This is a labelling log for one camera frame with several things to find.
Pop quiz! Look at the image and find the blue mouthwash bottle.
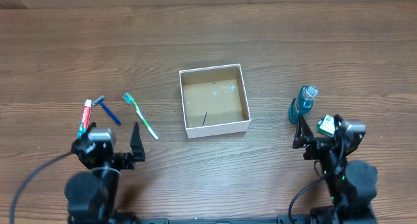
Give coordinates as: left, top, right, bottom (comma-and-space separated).
289, 86, 319, 124

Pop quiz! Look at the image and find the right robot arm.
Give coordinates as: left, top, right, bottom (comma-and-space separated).
287, 115, 377, 223

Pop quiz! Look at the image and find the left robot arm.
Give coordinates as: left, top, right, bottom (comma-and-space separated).
65, 122, 145, 223

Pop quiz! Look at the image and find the red toothpaste tube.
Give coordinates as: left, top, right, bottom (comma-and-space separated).
77, 99, 92, 139

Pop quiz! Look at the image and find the green white soap packet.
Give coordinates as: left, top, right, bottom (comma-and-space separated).
316, 115, 335, 137

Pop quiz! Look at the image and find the blue disposable razor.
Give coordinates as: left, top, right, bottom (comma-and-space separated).
91, 95, 122, 126

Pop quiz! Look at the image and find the green white toothbrush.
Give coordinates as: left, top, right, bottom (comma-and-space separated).
122, 92, 159, 140

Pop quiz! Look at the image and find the white cardboard box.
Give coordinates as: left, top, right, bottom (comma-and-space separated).
179, 64, 251, 139

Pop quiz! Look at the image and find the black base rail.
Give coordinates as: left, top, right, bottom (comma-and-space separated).
130, 214, 313, 224

